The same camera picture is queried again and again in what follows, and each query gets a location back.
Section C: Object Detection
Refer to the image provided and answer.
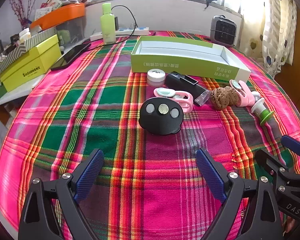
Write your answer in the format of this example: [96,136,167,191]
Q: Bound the black smartphone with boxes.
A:
[50,42,92,71]

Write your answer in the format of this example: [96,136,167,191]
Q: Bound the yellow-green lidded box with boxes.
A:
[0,34,63,93]

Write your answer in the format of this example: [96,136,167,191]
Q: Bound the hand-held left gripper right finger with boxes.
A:
[195,147,283,240]

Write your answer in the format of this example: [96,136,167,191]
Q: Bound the black window clip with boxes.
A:
[204,0,218,12]

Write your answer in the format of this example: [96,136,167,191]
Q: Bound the grey white striped box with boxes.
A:
[0,26,58,80]

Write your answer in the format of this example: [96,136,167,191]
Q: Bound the white and green spool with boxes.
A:
[250,98,275,126]

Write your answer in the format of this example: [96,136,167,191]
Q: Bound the brown walnut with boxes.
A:
[209,88,230,110]
[224,86,239,107]

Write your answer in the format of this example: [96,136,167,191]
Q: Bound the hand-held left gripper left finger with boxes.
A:
[18,148,105,240]

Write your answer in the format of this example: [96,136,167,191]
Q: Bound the person's right hand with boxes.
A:
[285,216,297,237]

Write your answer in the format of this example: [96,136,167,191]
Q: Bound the black round three-disc case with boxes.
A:
[138,98,184,135]

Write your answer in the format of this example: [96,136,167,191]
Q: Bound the purple flower branches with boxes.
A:
[7,0,32,28]

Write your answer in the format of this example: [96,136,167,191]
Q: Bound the black cable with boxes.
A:
[89,5,137,50]

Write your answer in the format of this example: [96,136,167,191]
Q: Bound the white side table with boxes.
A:
[0,72,50,110]

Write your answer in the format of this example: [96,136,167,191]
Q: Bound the green and white cardboard box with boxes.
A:
[130,36,252,82]

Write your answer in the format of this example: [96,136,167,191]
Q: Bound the clear bin with orange lid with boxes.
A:
[29,3,87,48]

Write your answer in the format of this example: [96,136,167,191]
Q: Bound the white power strip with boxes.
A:
[90,26,150,42]

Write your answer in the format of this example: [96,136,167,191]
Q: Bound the pink green plaid cloth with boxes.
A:
[0,30,300,240]

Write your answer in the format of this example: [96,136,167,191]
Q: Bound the light green bottle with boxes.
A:
[100,2,117,44]

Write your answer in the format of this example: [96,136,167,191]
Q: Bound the patterned sheer curtain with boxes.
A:
[240,0,298,75]

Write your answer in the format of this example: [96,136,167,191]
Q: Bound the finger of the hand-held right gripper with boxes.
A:
[255,149,289,188]
[281,135,300,156]

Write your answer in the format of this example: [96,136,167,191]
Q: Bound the small white jar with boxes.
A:
[147,70,167,88]

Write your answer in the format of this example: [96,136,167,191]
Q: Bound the black rectangular device clear cap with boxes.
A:
[164,71,211,106]

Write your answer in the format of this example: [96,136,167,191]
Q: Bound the grey space heater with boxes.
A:
[210,15,242,48]

